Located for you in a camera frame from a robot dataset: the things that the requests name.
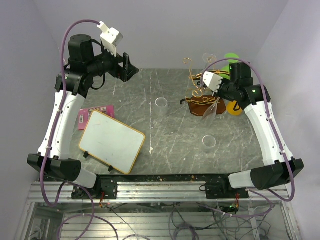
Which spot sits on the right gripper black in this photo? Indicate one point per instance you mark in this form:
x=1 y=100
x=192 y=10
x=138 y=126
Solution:
x=219 y=93

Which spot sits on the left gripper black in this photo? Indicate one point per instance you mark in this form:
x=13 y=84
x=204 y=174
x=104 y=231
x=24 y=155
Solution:
x=124 y=74

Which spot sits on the orange plastic wine glass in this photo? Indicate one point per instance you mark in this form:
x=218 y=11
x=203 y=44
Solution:
x=233 y=108

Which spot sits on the clear champagne flute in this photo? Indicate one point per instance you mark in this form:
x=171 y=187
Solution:
x=212 y=110

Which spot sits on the green plastic wine glass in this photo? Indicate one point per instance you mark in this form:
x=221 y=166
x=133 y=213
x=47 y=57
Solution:
x=226 y=68

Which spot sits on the clear wine glass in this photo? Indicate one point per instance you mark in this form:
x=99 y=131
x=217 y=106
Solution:
x=206 y=146
x=208 y=58

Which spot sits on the clear tumbler glass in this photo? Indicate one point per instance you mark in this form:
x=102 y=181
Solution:
x=161 y=106

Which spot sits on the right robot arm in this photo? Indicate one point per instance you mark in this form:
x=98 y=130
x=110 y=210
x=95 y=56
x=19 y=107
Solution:
x=280 y=167

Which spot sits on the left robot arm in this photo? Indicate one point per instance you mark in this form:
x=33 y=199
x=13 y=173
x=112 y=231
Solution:
x=71 y=89

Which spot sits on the pink sticker booklet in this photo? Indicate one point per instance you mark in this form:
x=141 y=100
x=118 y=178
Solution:
x=84 y=114

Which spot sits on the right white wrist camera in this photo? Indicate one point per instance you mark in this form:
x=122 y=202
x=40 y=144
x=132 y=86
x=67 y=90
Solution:
x=212 y=81

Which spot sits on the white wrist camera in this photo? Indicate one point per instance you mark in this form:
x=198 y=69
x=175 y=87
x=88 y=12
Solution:
x=212 y=81
x=110 y=38

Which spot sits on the gold wire wine glass rack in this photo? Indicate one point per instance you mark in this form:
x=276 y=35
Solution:
x=199 y=98

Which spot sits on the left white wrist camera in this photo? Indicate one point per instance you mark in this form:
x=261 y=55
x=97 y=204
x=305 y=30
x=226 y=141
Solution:
x=110 y=38

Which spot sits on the white board with yellow frame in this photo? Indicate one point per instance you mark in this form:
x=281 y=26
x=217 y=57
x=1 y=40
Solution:
x=111 y=142

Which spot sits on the aluminium rail frame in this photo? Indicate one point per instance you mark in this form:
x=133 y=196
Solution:
x=151 y=192

